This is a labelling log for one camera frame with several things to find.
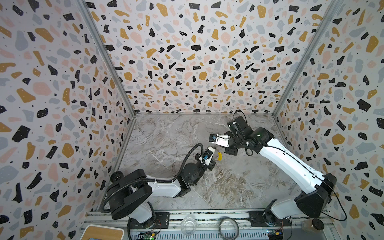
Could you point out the clear glass bowl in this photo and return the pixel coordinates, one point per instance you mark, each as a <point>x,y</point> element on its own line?
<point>188,225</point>

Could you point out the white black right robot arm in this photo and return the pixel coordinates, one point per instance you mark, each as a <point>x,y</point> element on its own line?
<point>316,188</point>

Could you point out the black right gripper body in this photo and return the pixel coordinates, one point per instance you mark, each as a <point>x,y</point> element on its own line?
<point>231,145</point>

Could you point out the black round knob bottle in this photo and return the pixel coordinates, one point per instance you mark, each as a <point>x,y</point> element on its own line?
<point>116,176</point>

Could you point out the aluminium corner post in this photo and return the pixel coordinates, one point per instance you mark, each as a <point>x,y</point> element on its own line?
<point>86,15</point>
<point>331,11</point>

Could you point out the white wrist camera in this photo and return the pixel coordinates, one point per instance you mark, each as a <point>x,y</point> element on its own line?
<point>207,156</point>
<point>220,140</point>

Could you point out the wooden tray white rim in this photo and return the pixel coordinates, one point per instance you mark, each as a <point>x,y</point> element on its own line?
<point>97,232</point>

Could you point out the aluminium corner post left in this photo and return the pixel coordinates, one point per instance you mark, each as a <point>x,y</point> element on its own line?
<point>86,15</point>

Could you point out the jar with black lid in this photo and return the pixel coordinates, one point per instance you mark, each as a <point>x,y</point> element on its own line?
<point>312,225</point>

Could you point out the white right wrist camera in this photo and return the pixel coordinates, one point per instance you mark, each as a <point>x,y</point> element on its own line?
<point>220,140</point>

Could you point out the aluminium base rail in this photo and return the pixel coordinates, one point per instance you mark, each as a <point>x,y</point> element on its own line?
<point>247,219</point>

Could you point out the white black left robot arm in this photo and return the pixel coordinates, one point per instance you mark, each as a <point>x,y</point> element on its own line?
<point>128,195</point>

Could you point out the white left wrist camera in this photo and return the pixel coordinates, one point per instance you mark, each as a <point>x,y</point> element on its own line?
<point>207,156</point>

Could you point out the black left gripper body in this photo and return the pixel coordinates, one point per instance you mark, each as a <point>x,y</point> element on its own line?
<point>212,160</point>

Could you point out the aluminium corner post right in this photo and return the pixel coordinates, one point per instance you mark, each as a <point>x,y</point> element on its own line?
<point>331,11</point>

